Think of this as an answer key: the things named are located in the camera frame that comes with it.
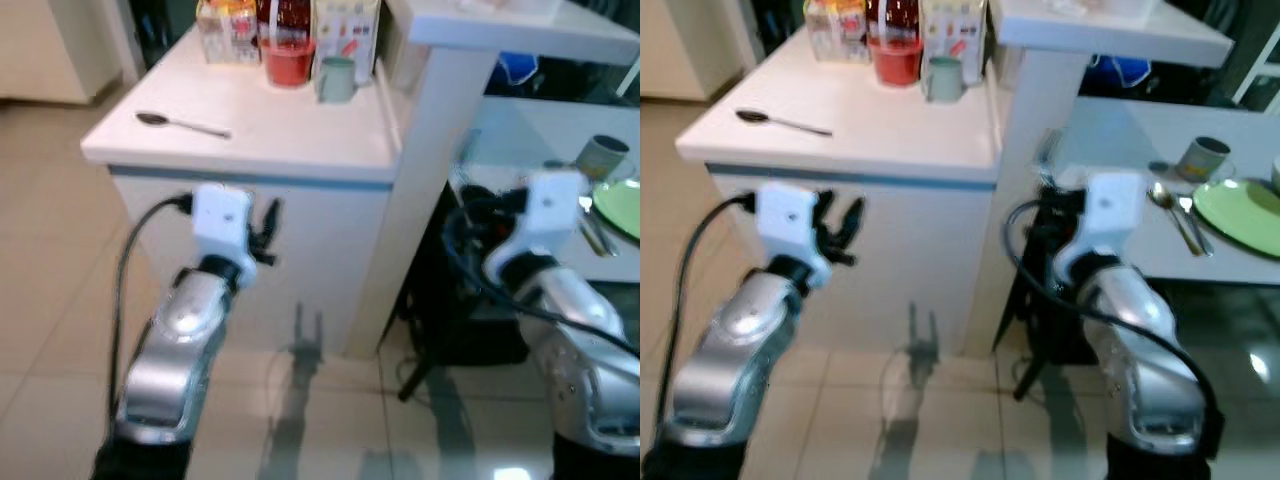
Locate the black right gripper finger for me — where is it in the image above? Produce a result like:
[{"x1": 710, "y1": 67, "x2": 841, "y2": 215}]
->
[
  {"x1": 452, "y1": 183, "x2": 487, "y2": 249},
  {"x1": 1018, "y1": 183, "x2": 1054, "y2": 251}
]

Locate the white counter cabinet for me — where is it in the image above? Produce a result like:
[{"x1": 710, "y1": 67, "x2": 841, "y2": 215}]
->
[
  {"x1": 675, "y1": 25, "x2": 1006, "y2": 359},
  {"x1": 80, "y1": 25, "x2": 406, "y2": 359}
]

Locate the white raised bar counter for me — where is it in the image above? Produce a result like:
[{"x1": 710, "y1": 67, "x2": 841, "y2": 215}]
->
[
  {"x1": 960, "y1": 0, "x2": 1236, "y2": 359},
  {"x1": 345, "y1": 0, "x2": 641, "y2": 361}
]

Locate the metal fork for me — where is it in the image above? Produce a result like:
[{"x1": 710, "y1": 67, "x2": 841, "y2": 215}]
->
[
  {"x1": 586, "y1": 195, "x2": 619, "y2": 256},
  {"x1": 1178, "y1": 195, "x2": 1216, "y2": 256}
]

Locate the grey mug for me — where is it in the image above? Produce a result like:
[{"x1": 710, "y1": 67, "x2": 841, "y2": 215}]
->
[
  {"x1": 1175, "y1": 137, "x2": 1233, "y2": 184},
  {"x1": 575, "y1": 135, "x2": 631, "y2": 183}
]

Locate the green plate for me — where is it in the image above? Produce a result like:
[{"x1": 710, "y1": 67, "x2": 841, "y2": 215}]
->
[
  {"x1": 592, "y1": 178, "x2": 641, "y2": 241},
  {"x1": 1192, "y1": 178, "x2": 1280, "y2": 259}
]

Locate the red cup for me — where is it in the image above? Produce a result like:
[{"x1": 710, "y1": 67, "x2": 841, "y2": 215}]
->
[
  {"x1": 262, "y1": 38, "x2": 316, "y2": 89},
  {"x1": 868, "y1": 38, "x2": 923, "y2": 88}
]

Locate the pale green mug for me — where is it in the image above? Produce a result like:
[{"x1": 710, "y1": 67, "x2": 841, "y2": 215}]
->
[
  {"x1": 922, "y1": 55, "x2": 966, "y2": 104},
  {"x1": 315, "y1": 55, "x2": 359, "y2": 104}
]

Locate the blue bag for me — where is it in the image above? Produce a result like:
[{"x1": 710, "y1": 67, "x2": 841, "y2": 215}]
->
[
  {"x1": 1085, "y1": 55, "x2": 1151, "y2": 89},
  {"x1": 495, "y1": 52, "x2": 541, "y2": 86}
]

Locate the colourful snack packet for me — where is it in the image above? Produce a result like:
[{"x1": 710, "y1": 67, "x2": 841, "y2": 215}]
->
[
  {"x1": 805, "y1": 0, "x2": 869, "y2": 63},
  {"x1": 195, "y1": 0, "x2": 261, "y2": 66}
]

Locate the dark red drink bottle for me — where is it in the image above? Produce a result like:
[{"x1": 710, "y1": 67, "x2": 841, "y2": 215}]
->
[
  {"x1": 255, "y1": 0, "x2": 313, "y2": 46},
  {"x1": 865, "y1": 0, "x2": 923, "y2": 43}
]

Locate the white printed carton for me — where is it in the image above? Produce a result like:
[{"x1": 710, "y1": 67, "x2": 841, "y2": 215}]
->
[
  {"x1": 920, "y1": 0, "x2": 991, "y2": 86},
  {"x1": 312, "y1": 0, "x2": 381, "y2": 86}
]

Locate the beige cabinet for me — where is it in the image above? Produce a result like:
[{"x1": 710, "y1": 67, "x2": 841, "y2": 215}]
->
[
  {"x1": 640, "y1": 0, "x2": 741, "y2": 101},
  {"x1": 0, "y1": 0, "x2": 131, "y2": 106}
]

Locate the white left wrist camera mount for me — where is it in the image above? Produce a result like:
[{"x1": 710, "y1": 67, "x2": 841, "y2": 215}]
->
[
  {"x1": 190, "y1": 183, "x2": 256, "y2": 276},
  {"x1": 755, "y1": 180, "x2": 831, "y2": 286}
]

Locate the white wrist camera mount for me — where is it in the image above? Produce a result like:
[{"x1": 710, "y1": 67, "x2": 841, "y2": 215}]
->
[
  {"x1": 190, "y1": 183, "x2": 256, "y2": 276},
  {"x1": 1050, "y1": 172, "x2": 1146, "y2": 286},
  {"x1": 755, "y1": 180, "x2": 831, "y2": 286},
  {"x1": 485, "y1": 170, "x2": 591, "y2": 281}
]

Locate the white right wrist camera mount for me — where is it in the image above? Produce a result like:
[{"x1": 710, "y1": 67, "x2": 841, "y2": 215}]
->
[
  {"x1": 1050, "y1": 172, "x2": 1146, "y2": 286},
  {"x1": 485, "y1": 170, "x2": 591, "y2": 281}
]

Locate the dark long-handled spoon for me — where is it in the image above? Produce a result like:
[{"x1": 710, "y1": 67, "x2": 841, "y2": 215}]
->
[
  {"x1": 135, "y1": 110, "x2": 233, "y2": 139},
  {"x1": 735, "y1": 108, "x2": 834, "y2": 137}
]

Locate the black table leg frame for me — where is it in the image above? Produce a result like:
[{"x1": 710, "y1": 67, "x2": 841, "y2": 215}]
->
[
  {"x1": 395, "y1": 330, "x2": 446, "y2": 403},
  {"x1": 1012, "y1": 335, "x2": 1053, "y2": 401}
]

